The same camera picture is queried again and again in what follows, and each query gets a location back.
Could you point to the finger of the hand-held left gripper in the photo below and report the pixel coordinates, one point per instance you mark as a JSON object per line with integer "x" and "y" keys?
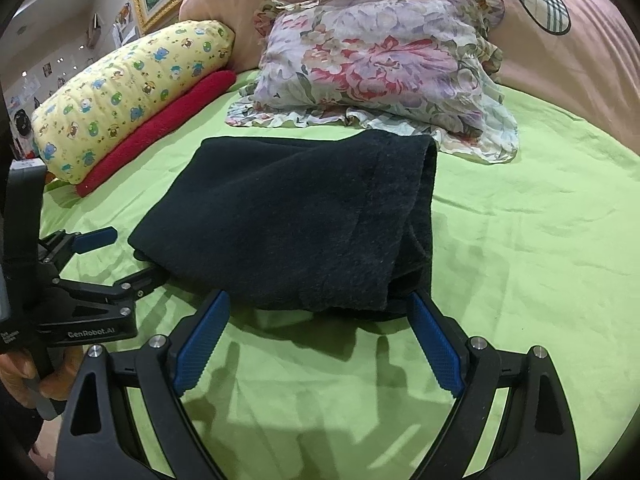
{"x": 142, "y": 282}
{"x": 97, "y": 237}

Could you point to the green bed sheet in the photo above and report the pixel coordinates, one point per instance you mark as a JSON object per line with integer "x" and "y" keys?
{"x": 525, "y": 260}

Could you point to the person's left hand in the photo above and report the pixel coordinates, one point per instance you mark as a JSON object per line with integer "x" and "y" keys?
{"x": 62, "y": 365}

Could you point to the pink blanket with plaid print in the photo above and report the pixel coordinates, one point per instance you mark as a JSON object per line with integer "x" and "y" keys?
{"x": 575, "y": 60}

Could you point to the black towel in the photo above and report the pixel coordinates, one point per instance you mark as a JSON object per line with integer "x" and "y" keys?
{"x": 290, "y": 220}

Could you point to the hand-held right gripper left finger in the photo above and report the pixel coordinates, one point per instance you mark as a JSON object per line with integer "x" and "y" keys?
{"x": 202, "y": 342}

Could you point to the yellow printed pillow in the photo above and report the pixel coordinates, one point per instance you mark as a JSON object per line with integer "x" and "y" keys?
{"x": 130, "y": 90}

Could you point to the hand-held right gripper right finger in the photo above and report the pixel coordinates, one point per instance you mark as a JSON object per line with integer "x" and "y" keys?
{"x": 435, "y": 342}

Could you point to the red cloth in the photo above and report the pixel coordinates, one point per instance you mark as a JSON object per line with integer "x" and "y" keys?
{"x": 165, "y": 120}

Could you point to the floral ruffled pillow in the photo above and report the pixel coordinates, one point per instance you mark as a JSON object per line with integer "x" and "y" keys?
{"x": 380, "y": 60}

